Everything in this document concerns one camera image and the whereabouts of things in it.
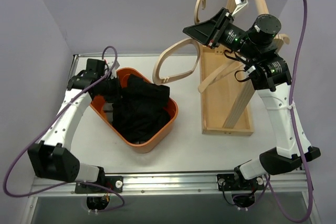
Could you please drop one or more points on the black pleated skirt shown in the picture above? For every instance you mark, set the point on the black pleated skirt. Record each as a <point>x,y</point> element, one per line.
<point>140,113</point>

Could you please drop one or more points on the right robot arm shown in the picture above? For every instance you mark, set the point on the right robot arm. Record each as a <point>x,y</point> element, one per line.
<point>271,78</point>

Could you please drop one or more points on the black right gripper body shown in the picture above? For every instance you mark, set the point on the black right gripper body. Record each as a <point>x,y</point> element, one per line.
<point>219,28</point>

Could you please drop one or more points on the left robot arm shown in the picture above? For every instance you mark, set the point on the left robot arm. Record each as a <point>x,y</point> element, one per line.
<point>51,157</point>

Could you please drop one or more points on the grey pleated skirt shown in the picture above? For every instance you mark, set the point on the grey pleated skirt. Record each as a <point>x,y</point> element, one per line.
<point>108,110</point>

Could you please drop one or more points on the wooden clothes rack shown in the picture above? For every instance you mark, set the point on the wooden clothes rack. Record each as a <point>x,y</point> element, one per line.
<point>225,105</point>

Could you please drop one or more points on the orange plastic basket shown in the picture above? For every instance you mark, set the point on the orange plastic basket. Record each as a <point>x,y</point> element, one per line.
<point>148,146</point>

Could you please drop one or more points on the wooden hanger of grey skirt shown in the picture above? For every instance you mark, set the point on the wooden hanger of grey skirt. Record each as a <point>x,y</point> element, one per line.
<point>230,67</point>

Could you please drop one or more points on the aluminium rail table edge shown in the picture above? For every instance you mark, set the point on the aluminium rail table edge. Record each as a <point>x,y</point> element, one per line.
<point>186,161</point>

